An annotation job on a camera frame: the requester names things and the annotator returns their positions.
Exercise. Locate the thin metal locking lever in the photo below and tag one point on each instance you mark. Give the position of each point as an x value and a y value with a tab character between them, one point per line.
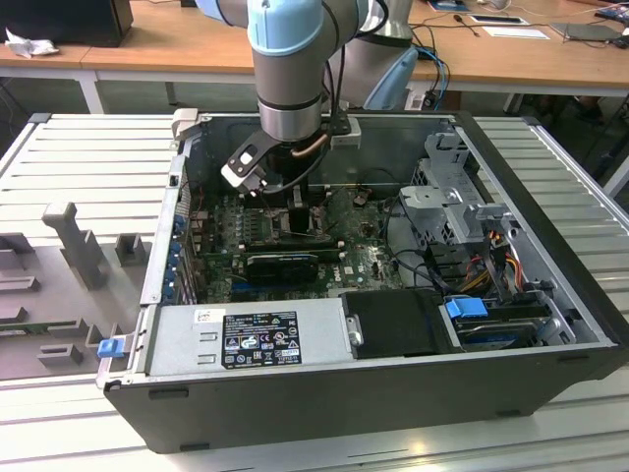
309	234
268	205

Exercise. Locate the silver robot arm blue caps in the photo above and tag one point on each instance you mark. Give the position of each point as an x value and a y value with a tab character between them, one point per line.
285	74

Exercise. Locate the black RAM slot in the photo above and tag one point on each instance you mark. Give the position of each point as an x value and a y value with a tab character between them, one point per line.
319	192
324	252
265	241
275	201

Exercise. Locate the black CPU socket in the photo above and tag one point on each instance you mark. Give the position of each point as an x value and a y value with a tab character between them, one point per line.
276	223

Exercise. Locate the blue expansion slot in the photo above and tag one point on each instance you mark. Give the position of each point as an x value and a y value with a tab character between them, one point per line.
241	286

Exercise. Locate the black coin battery holder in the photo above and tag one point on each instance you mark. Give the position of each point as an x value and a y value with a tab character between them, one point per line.
360	198

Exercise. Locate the black graphics card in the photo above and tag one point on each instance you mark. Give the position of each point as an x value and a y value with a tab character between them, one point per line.
280	270

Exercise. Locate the green motherboard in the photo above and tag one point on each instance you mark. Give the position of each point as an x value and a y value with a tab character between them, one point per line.
354	265

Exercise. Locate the grey case latch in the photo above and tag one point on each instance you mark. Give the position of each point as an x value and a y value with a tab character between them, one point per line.
186	123

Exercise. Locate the white labelled box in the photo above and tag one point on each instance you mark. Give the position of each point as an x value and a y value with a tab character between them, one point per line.
417	100

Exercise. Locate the metal drive cage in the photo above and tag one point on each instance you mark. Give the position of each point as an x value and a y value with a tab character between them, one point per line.
432	206

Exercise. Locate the black fan shroud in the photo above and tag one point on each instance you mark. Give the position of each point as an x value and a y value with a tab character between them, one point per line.
393	324

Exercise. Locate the wooden desk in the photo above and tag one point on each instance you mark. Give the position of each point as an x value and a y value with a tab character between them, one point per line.
147	54
64	54

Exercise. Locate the grey power supply unit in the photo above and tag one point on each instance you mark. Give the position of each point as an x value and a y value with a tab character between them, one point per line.
172	344

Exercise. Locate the hard disk in blue carrier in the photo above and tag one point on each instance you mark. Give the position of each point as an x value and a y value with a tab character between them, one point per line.
464	310

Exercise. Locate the blue booklet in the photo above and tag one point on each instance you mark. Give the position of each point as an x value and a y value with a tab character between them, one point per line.
449	5

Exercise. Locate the black open PC case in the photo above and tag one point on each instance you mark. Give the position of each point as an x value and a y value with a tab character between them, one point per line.
295	413

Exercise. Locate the white paper sheet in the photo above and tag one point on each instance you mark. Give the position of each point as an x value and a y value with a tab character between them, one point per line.
516	32

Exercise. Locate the blue release latch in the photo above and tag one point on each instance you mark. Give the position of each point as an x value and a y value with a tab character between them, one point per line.
110	348

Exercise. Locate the black computer box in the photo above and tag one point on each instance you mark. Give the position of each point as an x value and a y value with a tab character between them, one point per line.
64	19

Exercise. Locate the grey parts rack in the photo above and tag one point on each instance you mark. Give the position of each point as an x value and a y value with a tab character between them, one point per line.
49	295

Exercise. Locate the crumpled white paper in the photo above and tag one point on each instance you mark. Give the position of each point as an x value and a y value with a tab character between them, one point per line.
29	46

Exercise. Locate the green RAM stick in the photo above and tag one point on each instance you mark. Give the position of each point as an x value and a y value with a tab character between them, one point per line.
24	328

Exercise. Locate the dark grey laptop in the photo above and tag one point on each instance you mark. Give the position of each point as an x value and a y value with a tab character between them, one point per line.
589	32

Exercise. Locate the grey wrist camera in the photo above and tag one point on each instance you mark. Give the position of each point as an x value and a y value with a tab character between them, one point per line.
346	137

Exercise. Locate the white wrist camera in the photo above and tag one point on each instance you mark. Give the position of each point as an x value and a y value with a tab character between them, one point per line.
236	174

